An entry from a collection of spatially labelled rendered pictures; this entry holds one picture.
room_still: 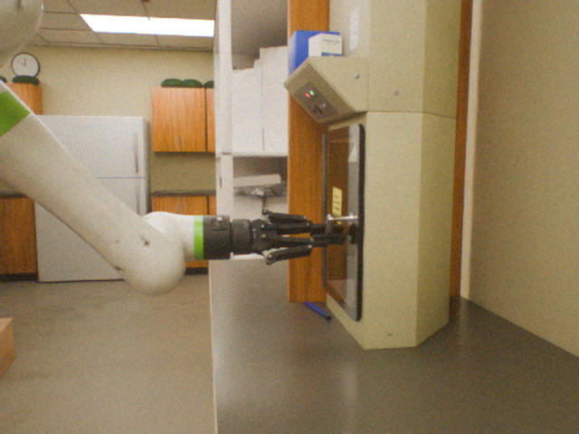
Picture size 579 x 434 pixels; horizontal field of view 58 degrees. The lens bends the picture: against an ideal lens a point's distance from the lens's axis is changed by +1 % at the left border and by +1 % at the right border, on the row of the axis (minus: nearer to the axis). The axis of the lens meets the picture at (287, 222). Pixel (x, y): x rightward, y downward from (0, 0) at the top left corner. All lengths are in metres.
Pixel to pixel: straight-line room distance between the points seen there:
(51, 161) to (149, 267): 0.22
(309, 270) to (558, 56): 0.76
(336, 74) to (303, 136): 0.38
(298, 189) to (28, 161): 0.71
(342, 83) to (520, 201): 0.56
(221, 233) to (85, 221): 0.27
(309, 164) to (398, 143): 0.39
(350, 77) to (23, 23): 0.55
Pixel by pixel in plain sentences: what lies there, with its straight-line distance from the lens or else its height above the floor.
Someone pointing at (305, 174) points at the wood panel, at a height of 1.28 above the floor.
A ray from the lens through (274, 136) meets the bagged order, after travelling 2.29.
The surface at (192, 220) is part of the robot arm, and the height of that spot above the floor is 1.20.
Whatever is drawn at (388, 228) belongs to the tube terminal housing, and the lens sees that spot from 1.03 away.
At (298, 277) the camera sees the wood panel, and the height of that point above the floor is 1.01.
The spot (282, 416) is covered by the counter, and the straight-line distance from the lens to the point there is 0.82.
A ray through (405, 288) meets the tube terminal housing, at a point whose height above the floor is 1.06.
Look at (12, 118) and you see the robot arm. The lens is 0.88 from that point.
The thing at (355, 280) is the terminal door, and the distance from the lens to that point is 1.05.
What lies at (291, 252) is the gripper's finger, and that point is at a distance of 1.04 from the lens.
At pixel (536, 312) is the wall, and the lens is 1.32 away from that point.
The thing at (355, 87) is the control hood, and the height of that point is 1.45.
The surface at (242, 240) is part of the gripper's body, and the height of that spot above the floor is 1.16.
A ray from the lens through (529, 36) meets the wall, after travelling 1.38.
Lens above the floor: 1.31
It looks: 7 degrees down
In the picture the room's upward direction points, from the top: straight up
